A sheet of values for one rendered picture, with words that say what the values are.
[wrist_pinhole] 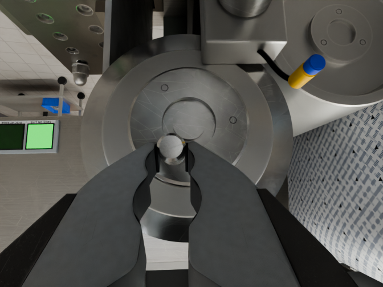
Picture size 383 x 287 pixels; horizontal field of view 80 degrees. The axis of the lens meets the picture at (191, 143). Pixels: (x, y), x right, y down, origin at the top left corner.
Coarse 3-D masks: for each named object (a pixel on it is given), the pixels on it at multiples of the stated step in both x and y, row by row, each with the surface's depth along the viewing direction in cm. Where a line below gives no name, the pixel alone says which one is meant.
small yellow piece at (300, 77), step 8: (264, 56) 14; (312, 56) 11; (320, 56) 11; (272, 64) 14; (304, 64) 11; (312, 64) 11; (320, 64) 11; (280, 72) 13; (296, 72) 12; (304, 72) 11; (312, 72) 11; (288, 80) 13; (296, 80) 12; (304, 80) 12; (296, 88) 13
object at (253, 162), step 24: (144, 72) 16; (216, 72) 16; (240, 72) 16; (120, 96) 16; (120, 120) 15; (264, 120) 16; (120, 144) 15; (264, 144) 15; (240, 168) 15; (264, 168) 15; (168, 192) 15; (192, 216) 14
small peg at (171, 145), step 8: (168, 136) 11; (176, 136) 11; (160, 144) 11; (168, 144) 11; (176, 144) 11; (184, 144) 11; (160, 152) 11; (168, 152) 11; (176, 152) 11; (184, 152) 11; (168, 160) 11; (176, 160) 11
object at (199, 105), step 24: (168, 72) 14; (192, 72) 14; (144, 96) 14; (168, 96) 14; (192, 96) 14; (216, 96) 14; (240, 96) 14; (144, 120) 14; (168, 120) 14; (192, 120) 14; (216, 120) 14; (240, 120) 14; (144, 144) 14; (216, 144) 14; (240, 144) 14; (168, 168) 13
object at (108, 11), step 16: (112, 0) 18; (128, 0) 24; (112, 16) 18; (128, 16) 24; (144, 16) 34; (112, 32) 18; (128, 32) 24; (144, 32) 34; (112, 48) 18; (128, 48) 24
